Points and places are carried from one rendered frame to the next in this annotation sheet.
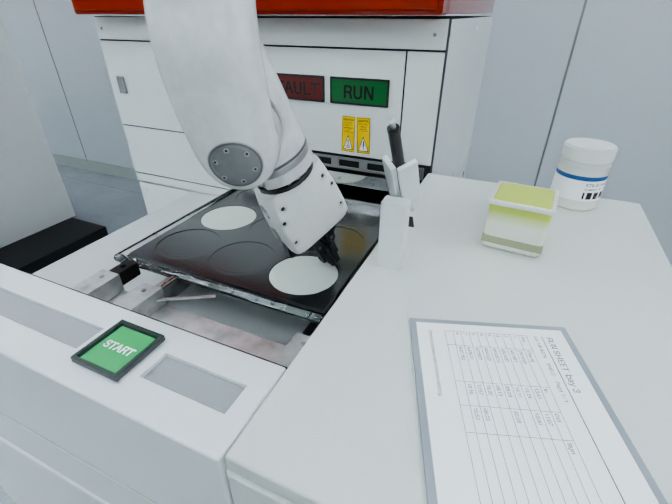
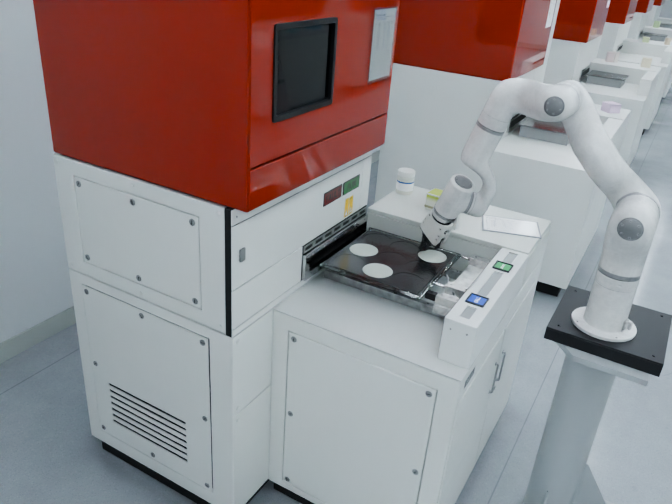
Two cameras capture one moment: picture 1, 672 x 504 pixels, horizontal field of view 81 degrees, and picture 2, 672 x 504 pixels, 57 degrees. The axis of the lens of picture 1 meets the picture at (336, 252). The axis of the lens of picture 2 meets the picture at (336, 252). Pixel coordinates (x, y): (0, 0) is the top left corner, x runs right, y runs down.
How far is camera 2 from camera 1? 2.24 m
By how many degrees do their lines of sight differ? 74
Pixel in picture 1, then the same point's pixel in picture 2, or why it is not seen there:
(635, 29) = not seen: hidden behind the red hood
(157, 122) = (259, 268)
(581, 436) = (513, 222)
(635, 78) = not seen: hidden behind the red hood
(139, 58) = (258, 225)
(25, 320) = (492, 285)
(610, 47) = not seen: hidden behind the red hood
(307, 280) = (436, 255)
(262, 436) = (523, 249)
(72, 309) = (487, 276)
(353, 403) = (512, 240)
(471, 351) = (493, 225)
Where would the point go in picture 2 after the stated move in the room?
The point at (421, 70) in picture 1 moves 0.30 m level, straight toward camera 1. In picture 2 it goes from (366, 165) to (448, 178)
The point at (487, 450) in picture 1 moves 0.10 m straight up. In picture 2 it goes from (519, 230) to (525, 204)
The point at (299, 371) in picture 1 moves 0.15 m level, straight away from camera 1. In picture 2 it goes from (504, 244) to (462, 242)
